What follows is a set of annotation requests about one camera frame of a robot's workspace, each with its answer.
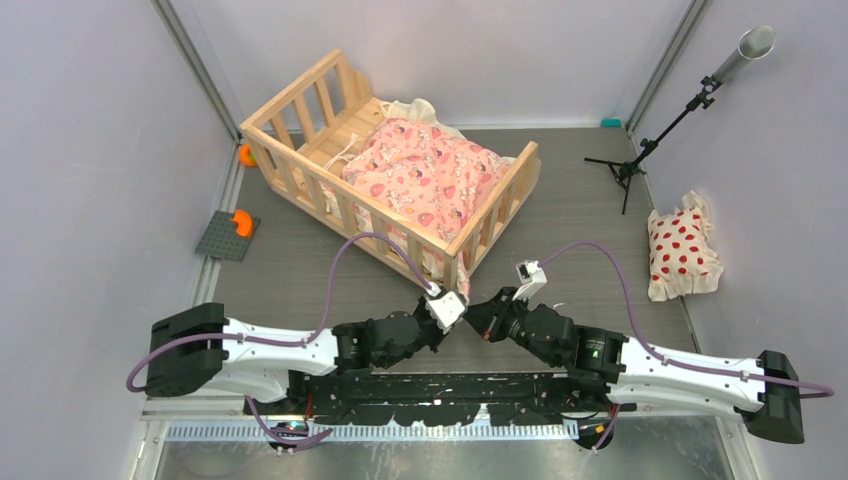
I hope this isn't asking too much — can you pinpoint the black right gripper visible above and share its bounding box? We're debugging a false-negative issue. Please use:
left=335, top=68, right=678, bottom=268
left=461, top=287, right=561, bottom=368

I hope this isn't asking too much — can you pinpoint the pink unicorn print cushion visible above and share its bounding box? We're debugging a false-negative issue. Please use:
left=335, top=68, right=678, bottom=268
left=319, top=98, right=515, bottom=243

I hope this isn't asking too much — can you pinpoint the wooden slatted pet bed frame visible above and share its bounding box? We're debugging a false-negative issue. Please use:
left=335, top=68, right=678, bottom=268
left=240, top=50, right=541, bottom=294

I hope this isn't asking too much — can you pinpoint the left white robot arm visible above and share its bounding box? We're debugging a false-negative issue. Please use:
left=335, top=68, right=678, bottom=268
left=127, top=292, right=466, bottom=414

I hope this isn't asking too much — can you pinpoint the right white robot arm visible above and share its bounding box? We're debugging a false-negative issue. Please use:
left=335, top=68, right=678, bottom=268
left=464, top=287, right=805, bottom=444

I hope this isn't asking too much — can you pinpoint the white strawberry print pillow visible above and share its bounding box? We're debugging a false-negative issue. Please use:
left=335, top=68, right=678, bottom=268
left=647, top=191, right=724, bottom=302

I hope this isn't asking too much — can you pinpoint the orange arch toy block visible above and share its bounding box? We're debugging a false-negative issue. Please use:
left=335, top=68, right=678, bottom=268
left=230, top=209, right=255, bottom=238

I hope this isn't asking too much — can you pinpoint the grey building block plate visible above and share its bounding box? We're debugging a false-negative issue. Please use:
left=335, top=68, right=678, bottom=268
left=194, top=211, right=261, bottom=262

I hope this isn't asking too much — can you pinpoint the small teal block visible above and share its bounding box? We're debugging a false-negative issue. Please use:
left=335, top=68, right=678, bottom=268
left=600, top=118, right=622, bottom=128

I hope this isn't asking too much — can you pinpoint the orange and green toy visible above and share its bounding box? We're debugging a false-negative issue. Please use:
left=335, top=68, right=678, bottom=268
left=238, top=143, right=258, bottom=168

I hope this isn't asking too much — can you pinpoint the microphone on black stand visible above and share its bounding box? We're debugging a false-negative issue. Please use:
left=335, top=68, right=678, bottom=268
left=584, top=26, right=776, bottom=215

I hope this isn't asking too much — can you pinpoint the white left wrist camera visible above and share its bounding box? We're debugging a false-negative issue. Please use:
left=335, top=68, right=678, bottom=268
left=425, top=290, right=467, bottom=334

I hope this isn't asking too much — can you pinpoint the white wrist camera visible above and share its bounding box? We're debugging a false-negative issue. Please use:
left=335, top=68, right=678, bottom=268
left=512, top=260, right=547, bottom=301
left=425, top=290, right=467, bottom=334

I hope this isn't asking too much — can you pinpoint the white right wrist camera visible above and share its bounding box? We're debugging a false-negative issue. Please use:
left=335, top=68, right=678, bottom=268
left=512, top=260, right=547, bottom=301

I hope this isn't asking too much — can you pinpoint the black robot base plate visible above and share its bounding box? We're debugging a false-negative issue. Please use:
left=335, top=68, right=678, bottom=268
left=254, top=372, right=612, bottom=427

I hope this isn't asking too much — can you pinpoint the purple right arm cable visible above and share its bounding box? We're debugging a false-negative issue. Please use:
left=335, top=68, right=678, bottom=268
left=540, top=239, right=836, bottom=453

